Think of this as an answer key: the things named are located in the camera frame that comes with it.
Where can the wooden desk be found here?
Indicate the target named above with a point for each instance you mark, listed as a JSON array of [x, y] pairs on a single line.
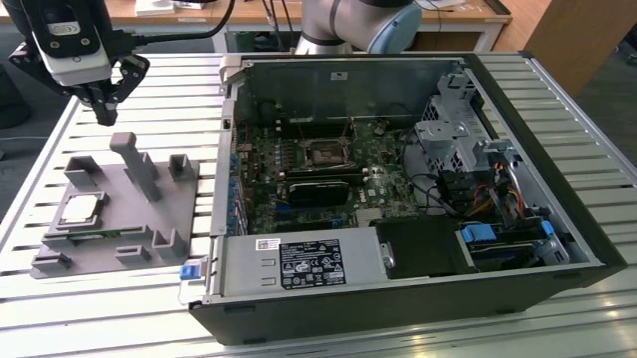
[[150, 19], [473, 18]]

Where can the small blue clip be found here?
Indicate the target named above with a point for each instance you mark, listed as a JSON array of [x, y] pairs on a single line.
[[547, 228]]

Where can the silver drive cage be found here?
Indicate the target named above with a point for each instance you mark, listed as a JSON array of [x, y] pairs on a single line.
[[443, 145]]

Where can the small silver heat sink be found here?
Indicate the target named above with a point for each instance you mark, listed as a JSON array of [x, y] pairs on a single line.
[[369, 217]]

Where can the blue disk carrier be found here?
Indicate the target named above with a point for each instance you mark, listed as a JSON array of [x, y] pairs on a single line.
[[477, 234]]

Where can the green RAM stick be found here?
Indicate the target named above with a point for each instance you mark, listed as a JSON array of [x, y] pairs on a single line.
[[112, 233]]

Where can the silver CPU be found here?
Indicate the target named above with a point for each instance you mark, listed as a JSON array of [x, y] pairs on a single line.
[[80, 209]]

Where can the black RAM stick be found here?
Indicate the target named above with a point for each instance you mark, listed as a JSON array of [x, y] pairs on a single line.
[[324, 174]]

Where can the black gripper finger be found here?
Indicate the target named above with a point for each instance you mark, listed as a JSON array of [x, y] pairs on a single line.
[[82, 95], [134, 71]]

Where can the black CPU socket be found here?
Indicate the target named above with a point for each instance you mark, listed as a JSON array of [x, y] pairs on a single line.
[[327, 153]]

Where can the thin metal locking lever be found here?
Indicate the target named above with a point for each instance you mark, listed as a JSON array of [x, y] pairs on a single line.
[[301, 130]]

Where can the green motherboard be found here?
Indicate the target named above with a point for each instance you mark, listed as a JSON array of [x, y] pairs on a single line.
[[384, 186]]

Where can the small black graphics card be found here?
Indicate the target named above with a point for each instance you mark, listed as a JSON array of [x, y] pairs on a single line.
[[319, 194]]

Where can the blue case latch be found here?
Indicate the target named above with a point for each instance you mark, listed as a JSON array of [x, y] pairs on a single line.
[[189, 272]]

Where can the black RAM slot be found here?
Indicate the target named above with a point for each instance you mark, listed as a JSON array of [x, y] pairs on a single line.
[[324, 130]]

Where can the grey parts rack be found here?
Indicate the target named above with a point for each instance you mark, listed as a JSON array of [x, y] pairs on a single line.
[[120, 216]]

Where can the black PC case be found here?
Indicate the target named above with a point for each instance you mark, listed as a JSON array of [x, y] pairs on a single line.
[[349, 317]]

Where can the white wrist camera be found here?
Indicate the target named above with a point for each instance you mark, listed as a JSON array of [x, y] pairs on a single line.
[[76, 63]]

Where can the wooden cabinet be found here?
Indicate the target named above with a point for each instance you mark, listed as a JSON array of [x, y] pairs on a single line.
[[572, 37]]

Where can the white box with dark label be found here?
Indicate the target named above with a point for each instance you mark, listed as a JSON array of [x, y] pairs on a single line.
[[192, 3]]

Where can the silver power supply unit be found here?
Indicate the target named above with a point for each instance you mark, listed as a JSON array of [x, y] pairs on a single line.
[[240, 268]]

